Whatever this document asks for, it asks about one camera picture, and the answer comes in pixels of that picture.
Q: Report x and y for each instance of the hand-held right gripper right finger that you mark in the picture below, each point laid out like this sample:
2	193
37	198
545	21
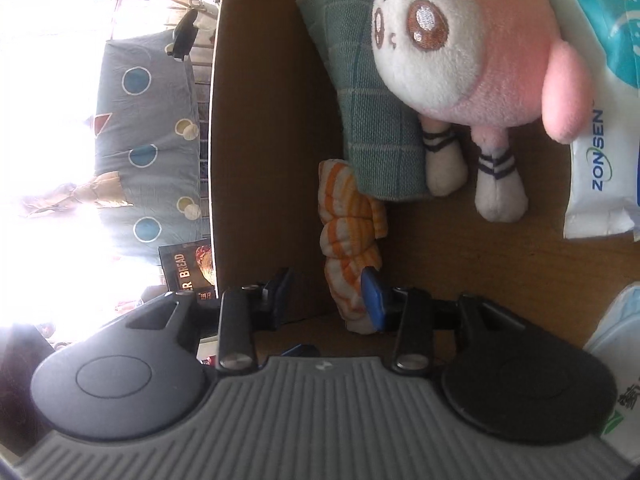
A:
375	300

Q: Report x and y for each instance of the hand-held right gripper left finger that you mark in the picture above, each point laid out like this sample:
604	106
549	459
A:
277	300

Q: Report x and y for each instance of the orange striped cloth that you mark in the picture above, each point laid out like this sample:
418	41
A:
345	240

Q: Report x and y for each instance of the brown cardboard box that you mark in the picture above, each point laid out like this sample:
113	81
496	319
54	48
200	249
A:
265	135

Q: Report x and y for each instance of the teal checked towel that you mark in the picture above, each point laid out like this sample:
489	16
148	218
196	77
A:
380	125

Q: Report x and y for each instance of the pink white plush toy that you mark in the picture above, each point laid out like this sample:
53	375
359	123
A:
460	50

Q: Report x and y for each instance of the black printed bread box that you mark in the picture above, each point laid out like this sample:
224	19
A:
187	270

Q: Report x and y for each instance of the metal railing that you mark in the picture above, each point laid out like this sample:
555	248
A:
204	120

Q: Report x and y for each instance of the brown cloth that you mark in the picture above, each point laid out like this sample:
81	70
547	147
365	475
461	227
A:
105	192

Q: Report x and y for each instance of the grey blanket with circles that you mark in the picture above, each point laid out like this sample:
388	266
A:
150	125

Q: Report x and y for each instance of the light blue face mask packet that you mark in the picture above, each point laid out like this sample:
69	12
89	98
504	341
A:
617	320

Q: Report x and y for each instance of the white green tissue packet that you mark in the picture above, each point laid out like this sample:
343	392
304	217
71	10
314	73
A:
625	410

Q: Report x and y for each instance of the black padded armrest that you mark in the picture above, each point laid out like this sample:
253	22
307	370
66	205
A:
182	35

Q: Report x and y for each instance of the white teal wet wipes packet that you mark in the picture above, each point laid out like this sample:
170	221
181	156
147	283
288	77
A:
600	85

